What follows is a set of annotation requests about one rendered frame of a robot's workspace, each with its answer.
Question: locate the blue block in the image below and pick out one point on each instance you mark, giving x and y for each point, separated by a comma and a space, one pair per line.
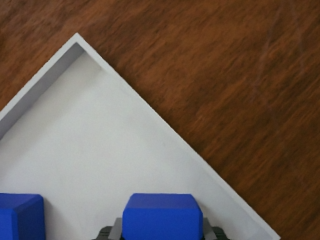
155, 216
21, 217

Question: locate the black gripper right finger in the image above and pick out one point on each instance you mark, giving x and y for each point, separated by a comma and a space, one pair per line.
212, 232

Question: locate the white shallow tray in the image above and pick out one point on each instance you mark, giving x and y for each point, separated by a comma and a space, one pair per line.
82, 138

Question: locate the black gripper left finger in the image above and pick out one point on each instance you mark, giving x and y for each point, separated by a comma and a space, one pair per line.
112, 233

